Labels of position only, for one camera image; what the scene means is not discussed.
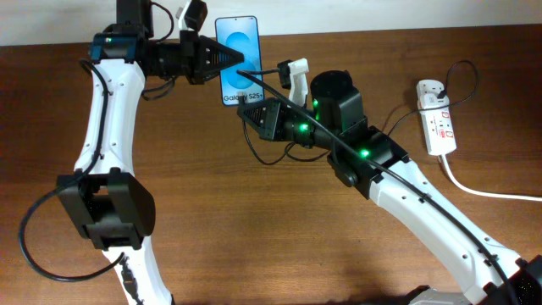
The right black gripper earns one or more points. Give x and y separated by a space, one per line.
278 128

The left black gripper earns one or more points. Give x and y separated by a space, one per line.
196 57

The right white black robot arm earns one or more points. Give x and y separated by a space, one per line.
365 158

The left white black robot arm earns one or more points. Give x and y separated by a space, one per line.
107 204

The white charger plug adapter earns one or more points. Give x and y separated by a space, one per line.
429 102

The white power strip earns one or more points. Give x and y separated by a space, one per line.
437 127

